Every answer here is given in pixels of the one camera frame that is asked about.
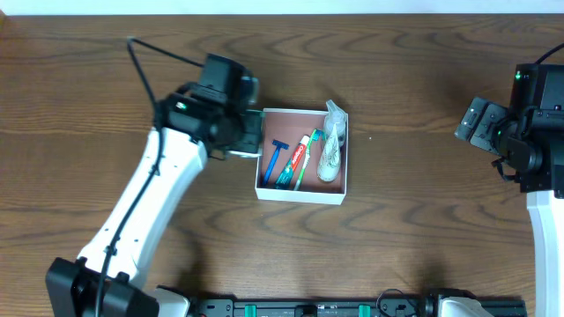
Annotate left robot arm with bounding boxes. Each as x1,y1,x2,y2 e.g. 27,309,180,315
46,92,263,316

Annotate white patterned cream tube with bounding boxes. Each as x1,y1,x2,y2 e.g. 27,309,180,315
317,123,341,182

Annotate red teal toothpaste tube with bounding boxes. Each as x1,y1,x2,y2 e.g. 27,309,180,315
274,135,310,190

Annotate green white toothbrush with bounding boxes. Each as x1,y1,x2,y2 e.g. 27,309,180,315
293,129,325,191

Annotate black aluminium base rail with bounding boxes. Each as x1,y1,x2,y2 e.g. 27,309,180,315
187,288,528,317

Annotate clear pump bottle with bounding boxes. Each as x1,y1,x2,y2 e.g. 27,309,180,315
323,100,347,146

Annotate white square cardboard box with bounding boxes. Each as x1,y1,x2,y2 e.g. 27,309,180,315
255,108,348,205

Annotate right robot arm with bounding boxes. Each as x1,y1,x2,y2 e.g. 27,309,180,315
455,62,563,316

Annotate blue disposable razor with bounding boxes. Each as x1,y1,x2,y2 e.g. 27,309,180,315
262,139,288,187

